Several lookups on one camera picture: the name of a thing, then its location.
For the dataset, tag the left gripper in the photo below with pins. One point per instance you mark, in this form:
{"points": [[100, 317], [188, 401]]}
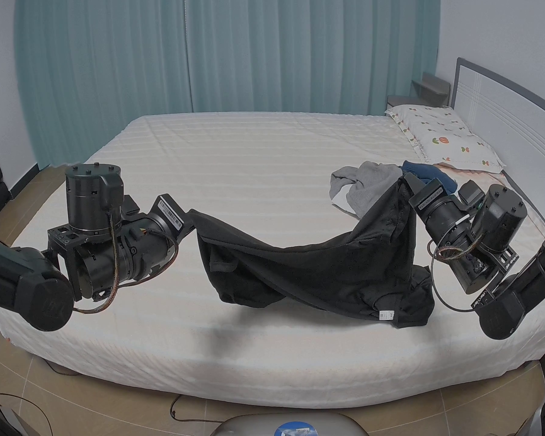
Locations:
{"points": [[145, 243]]}

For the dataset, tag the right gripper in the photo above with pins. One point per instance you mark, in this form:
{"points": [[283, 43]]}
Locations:
{"points": [[449, 223]]}

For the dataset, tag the black T-shirt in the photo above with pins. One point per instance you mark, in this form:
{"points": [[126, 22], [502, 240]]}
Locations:
{"points": [[322, 270]]}

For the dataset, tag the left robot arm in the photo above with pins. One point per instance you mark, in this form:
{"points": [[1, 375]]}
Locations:
{"points": [[22, 279]]}

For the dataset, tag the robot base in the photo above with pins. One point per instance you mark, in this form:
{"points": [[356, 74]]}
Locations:
{"points": [[254, 427]]}

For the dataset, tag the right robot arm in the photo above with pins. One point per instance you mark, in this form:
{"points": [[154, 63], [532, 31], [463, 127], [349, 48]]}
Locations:
{"points": [[504, 216]]}

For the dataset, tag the pile of clothes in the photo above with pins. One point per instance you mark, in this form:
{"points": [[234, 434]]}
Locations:
{"points": [[368, 184]]}

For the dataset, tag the bed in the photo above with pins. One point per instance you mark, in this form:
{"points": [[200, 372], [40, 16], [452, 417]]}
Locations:
{"points": [[254, 161]]}

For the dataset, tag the white printed pillow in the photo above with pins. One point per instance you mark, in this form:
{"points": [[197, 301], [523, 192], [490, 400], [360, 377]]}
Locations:
{"points": [[449, 134]]}

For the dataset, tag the grey bedside table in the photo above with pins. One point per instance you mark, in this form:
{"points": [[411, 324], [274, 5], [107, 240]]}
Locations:
{"points": [[429, 89]]}

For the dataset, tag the blue-green curtain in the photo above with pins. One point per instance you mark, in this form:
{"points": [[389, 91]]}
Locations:
{"points": [[209, 39]]}

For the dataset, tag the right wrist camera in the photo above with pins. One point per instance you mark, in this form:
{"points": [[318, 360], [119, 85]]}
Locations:
{"points": [[470, 194]]}

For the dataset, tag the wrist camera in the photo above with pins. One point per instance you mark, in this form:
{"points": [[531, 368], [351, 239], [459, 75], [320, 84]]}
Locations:
{"points": [[131, 206], [470, 194]]}

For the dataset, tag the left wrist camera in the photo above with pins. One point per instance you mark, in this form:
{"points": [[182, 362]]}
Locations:
{"points": [[131, 206]]}

